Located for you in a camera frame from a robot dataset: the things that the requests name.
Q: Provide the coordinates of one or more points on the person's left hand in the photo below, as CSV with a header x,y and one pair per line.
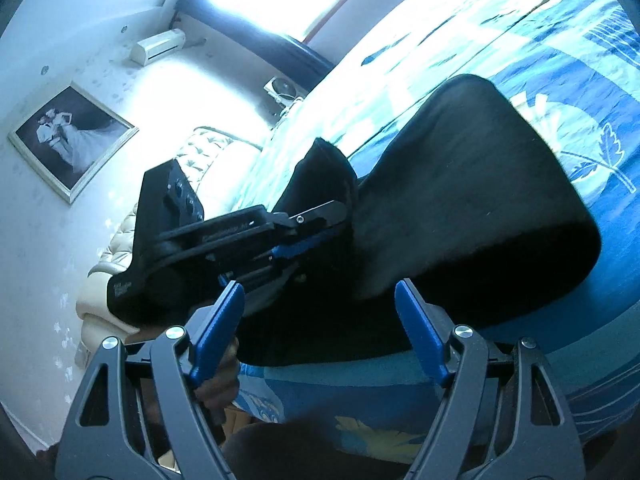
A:
x,y
222,375

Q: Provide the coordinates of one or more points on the beige tufted headboard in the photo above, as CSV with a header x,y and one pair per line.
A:
x,y
210,160

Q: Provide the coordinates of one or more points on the black pants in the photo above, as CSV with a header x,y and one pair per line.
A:
x,y
450,200

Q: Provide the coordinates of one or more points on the blue patterned bed sheet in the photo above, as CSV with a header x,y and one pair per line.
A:
x,y
550,60

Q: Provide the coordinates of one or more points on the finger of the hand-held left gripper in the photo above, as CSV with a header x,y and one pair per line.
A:
x,y
320,212
290,251

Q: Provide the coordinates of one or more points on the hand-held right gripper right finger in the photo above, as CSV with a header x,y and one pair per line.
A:
x,y
420,330

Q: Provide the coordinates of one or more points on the white air conditioner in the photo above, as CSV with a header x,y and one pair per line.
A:
x,y
157,47

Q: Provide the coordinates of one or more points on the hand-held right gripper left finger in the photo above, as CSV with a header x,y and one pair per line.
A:
x,y
220,330

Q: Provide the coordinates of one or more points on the white box fan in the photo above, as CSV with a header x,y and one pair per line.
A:
x,y
282,91

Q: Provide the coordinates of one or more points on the framed wall photo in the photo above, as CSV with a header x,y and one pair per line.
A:
x,y
70,135

